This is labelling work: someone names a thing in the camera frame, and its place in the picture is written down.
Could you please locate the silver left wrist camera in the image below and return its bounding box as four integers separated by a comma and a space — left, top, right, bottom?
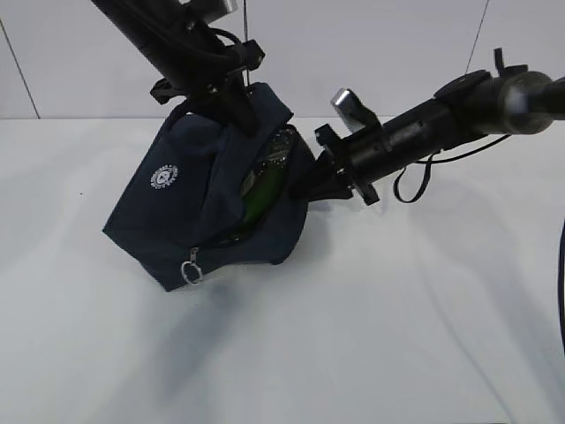
181, 0, 238, 24

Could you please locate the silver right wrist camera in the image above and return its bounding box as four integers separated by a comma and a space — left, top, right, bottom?
330, 87, 380, 133

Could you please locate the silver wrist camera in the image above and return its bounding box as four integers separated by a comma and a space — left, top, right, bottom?
330, 87, 380, 133
181, 0, 238, 24

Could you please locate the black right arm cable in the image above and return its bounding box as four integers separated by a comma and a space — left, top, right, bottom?
394, 132, 513, 204

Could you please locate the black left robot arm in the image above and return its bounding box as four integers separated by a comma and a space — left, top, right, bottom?
94, 1, 265, 136

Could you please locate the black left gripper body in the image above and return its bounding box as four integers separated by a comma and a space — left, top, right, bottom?
149, 40, 265, 105

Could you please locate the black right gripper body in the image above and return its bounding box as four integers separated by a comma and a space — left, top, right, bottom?
314, 124, 380, 205

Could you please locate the navy blue lunch bag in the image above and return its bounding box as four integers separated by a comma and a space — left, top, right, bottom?
103, 83, 314, 292

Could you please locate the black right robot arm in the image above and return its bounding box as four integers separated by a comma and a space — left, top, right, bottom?
290, 66, 564, 205

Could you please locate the green cucumber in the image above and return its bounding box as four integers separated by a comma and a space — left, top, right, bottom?
241, 125, 298, 228

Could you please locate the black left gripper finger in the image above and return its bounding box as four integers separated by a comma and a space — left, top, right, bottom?
217, 79, 260, 135

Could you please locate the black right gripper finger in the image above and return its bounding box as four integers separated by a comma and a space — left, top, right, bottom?
289, 152, 340, 202

